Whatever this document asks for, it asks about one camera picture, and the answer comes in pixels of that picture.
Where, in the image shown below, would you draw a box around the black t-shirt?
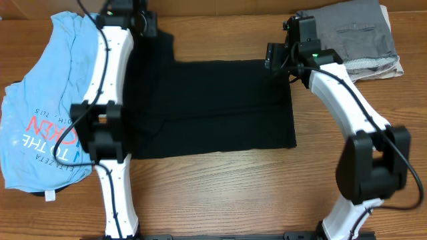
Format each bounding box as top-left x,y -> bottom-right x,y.
123,32 -> 296,159

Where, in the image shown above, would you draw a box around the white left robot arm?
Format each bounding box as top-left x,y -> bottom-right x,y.
70,0 -> 157,239

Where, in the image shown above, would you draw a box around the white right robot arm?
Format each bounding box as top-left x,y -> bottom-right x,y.
265,16 -> 410,240

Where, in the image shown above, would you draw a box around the folded grey trousers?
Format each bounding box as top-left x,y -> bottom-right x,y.
296,0 -> 399,77

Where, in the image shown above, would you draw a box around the light blue printed t-shirt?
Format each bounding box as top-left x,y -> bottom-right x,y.
1,11 -> 98,201

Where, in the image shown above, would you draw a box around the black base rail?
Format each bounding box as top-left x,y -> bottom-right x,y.
79,229 -> 377,240

